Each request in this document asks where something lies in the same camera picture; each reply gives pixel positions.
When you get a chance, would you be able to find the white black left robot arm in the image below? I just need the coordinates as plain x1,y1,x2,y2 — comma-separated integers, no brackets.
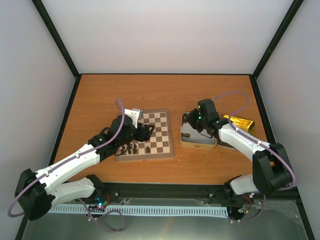
14,115,155,221

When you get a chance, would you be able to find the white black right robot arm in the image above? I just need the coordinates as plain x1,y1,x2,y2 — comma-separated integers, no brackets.
183,99,296,197

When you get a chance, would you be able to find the dark chess pieces pile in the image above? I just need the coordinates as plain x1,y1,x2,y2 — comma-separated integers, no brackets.
180,132,191,138

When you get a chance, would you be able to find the small electronics board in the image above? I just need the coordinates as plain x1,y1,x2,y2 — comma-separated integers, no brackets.
95,193,111,208

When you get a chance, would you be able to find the wooden chessboard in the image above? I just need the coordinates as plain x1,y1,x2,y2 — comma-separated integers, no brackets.
116,108,174,162

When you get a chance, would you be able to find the silver tin tray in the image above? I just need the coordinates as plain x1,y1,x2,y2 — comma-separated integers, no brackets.
179,112,217,150

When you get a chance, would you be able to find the gold tin tray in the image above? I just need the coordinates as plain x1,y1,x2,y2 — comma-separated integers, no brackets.
217,116,256,150

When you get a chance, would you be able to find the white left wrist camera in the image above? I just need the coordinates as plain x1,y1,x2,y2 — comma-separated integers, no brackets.
124,108,143,129

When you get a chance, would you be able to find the black aluminium frame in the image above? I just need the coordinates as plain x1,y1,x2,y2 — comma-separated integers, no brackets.
14,0,316,240

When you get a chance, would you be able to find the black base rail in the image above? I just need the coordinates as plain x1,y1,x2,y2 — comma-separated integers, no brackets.
29,182,300,208

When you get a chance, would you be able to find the light blue cable duct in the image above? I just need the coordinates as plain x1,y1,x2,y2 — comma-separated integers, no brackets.
48,204,228,218

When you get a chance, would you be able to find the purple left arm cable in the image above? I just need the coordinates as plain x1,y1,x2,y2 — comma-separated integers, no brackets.
7,98,126,218

